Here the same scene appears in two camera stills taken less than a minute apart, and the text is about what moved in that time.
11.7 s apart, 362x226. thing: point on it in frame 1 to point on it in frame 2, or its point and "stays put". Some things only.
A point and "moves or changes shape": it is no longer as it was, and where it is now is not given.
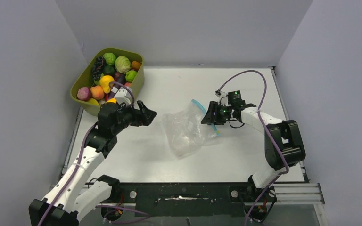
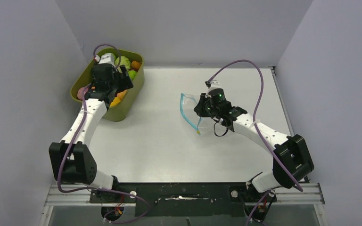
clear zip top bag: [185, 131] moves or changes shape
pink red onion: [84, 93] stays put
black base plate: [159, 199] stays put
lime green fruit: [130, 75] stays put
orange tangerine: [135, 65] stays put
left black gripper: [143, 117] to [125, 83]
